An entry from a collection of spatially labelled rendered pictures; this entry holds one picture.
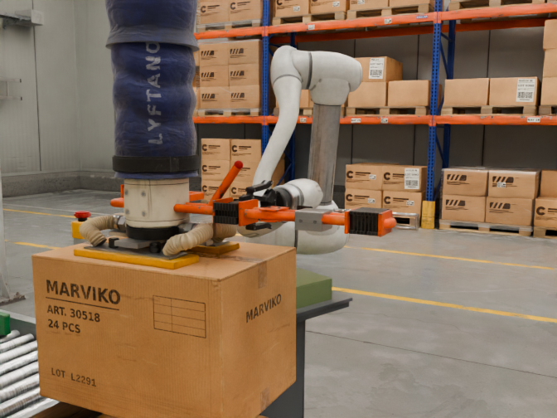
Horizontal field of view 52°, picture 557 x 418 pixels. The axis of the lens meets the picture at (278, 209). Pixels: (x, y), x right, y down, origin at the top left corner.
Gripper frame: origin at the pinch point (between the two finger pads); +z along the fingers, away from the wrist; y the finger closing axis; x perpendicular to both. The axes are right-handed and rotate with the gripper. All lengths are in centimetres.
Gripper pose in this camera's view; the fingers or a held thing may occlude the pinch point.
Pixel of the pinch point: (240, 211)
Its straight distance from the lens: 143.2
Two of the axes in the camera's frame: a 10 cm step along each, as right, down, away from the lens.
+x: -8.7, -0.8, 4.8
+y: 0.0, 9.9, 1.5
